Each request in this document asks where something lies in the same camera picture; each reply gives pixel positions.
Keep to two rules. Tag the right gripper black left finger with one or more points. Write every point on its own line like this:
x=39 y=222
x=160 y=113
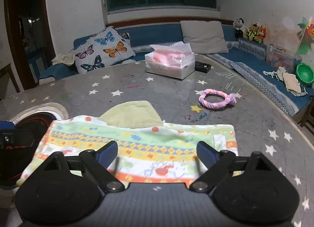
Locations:
x=97 y=163

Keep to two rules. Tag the butterfly print pillow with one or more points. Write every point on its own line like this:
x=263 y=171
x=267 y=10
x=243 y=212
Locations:
x=104 y=49

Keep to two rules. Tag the dark wooden doorway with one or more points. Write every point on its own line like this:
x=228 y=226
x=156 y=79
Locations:
x=29 y=38

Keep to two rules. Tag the small black box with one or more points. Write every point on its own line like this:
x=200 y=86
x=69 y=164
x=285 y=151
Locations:
x=202 y=67

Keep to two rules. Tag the cream crocheted cloth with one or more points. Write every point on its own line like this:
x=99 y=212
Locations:
x=67 y=59

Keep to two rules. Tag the colourful pinwheel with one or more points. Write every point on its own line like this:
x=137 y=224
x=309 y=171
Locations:
x=306 y=36

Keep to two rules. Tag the clear plastic toy box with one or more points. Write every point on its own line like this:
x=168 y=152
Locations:
x=280 y=57

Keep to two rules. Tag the panda plush toy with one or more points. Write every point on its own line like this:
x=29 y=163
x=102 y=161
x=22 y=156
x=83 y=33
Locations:
x=238 y=24

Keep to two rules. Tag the blue sofa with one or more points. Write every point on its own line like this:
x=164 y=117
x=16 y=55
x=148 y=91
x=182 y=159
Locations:
x=248 y=58

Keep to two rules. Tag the beige cloth on sofa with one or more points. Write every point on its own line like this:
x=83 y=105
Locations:
x=291 y=82

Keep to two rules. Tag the yellow and orange plush toys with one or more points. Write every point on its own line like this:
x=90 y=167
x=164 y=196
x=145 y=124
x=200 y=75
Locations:
x=256 y=33

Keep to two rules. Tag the colourful patterned baby garment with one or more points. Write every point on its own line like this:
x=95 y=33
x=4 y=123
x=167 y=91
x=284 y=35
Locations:
x=163 y=153

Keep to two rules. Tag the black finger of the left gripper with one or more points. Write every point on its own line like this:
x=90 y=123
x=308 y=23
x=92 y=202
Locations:
x=15 y=138

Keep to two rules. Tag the dark wooden desk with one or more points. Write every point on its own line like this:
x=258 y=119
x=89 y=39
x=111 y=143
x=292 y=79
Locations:
x=8 y=85

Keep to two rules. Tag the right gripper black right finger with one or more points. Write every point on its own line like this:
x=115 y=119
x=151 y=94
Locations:
x=218 y=164

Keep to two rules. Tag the beige cushion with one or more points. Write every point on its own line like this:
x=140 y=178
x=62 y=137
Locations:
x=204 y=37

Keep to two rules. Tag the built-in induction cooktop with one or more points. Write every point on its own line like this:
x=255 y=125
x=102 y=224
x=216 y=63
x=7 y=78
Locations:
x=37 y=119

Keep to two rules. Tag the green plastic bowl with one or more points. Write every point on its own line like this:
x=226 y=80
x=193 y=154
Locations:
x=304 y=74

